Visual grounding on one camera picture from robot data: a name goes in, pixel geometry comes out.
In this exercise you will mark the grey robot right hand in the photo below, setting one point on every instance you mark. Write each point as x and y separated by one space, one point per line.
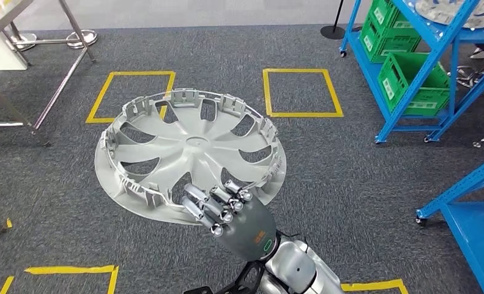
250 231

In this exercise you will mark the grey plastic wheel cover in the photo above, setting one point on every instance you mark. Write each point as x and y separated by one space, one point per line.
440 14
193 142

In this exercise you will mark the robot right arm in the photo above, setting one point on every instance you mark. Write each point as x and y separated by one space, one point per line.
294 268

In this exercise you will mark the yellow floor tape square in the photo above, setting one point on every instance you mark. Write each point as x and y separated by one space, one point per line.
294 70
144 73
371 286
71 269

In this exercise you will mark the black stanchion with round base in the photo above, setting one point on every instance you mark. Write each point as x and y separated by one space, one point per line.
333 32

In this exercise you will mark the green plastic crate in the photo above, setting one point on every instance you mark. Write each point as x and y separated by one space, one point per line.
436 87
387 36

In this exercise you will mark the chrome round base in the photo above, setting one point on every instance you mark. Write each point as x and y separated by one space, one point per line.
81 39
23 40

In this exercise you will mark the white desk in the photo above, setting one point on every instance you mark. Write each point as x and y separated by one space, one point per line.
2 57

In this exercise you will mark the stainless steel table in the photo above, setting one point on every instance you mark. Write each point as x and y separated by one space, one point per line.
2 16

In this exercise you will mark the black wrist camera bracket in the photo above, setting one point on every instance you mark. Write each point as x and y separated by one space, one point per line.
230 289

